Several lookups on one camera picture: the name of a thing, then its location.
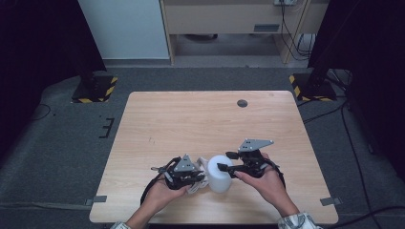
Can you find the person's left hand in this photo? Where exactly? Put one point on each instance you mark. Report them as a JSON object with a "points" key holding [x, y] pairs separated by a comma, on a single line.
{"points": [[162, 198]]}

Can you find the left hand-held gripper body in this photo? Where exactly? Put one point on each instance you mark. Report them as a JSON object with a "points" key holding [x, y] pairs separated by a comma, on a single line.
{"points": [[183, 167]]}

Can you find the white cloth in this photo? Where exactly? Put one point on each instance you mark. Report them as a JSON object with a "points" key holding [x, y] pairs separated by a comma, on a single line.
{"points": [[202, 163]]}

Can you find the white cabinet panel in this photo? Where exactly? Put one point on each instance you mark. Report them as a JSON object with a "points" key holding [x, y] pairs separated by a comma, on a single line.
{"points": [[127, 28]]}

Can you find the grey tape strip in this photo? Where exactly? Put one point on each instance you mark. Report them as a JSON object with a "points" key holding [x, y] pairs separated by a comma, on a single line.
{"points": [[97, 200], [331, 201]]}

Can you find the person's right hand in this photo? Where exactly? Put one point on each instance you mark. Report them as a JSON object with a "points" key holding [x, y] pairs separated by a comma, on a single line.
{"points": [[270, 187]]}

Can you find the grey round table grommet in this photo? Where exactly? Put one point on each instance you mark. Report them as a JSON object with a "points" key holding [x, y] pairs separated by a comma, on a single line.
{"points": [[242, 103]]}

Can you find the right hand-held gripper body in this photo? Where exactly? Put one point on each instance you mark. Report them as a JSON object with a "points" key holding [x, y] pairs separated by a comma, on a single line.
{"points": [[254, 162]]}

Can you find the striped black stand base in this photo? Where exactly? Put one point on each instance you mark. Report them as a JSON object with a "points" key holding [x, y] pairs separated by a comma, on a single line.
{"points": [[313, 89], [95, 90]]}

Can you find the black curtain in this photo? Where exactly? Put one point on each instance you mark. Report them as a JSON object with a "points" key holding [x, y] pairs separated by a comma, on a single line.
{"points": [[38, 47], [366, 47]]}

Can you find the light wooden desk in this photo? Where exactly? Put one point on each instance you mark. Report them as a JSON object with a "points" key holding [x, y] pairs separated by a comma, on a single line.
{"points": [[223, 16]]}

